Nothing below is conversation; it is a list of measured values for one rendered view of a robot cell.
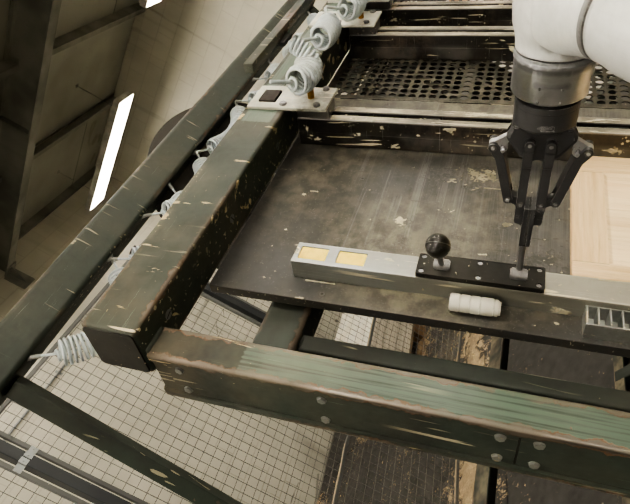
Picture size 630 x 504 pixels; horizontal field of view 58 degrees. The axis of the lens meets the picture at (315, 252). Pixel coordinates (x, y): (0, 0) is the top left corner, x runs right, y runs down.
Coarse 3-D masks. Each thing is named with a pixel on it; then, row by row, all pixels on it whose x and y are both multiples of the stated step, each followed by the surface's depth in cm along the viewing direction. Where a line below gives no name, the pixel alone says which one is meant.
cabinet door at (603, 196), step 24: (600, 168) 112; (624, 168) 111; (576, 192) 108; (600, 192) 107; (624, 192) 106; (576, 216) 103; (600, 216) 102; (624, 216) 102; (576, 240) 98; (600, 240) 98; (624, 240) 97; (576, 264) 94; (600, 264) 94; (624, 264) 93
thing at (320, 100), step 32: (256, 96) 133; (288, 96) 131; (320, 96) 129; (320, 128) 131; (352, 128) 128; (384, 128) 126; (416, 128) 123; (448, 128) 121; (480, 128) 119; (608, 128) 112
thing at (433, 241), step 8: (432, 240) 83; (440, 240) 82; (448, 240) 83; (432, 248) 83; (440, 248) 82; (448, 248) 83; (432, 256) 84; (440, 256) 83; (440, 264) 92; (448, 264) 93
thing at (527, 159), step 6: (528, 144) 72; (534, 144) 71; (528, 150) 72; (528, 156) 73; (522, 162) 74; (528, 162) 74; (522, 168) 75; (528, 168) 75; (522, 174) 76; (528, 174) 75; (522, 180) 76; (528, 180) 76; (522, 186) 77; (522, 192) 77; (522, 198) 78; (516, 204) 79; (522, 204) 79
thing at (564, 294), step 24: (312, 264) 100; (336, 264) 98; (384, 264) 97; (408, 264) 96; (384, 288) 98; (408, 288) 96; (432, 288) 94; (456, 288) 93; (480, 288) 91; (552, 288) 88; (576, 288) 88; (600, 288) 87; (624, 288) 87; (552, 312) 90; (576, 312) 88
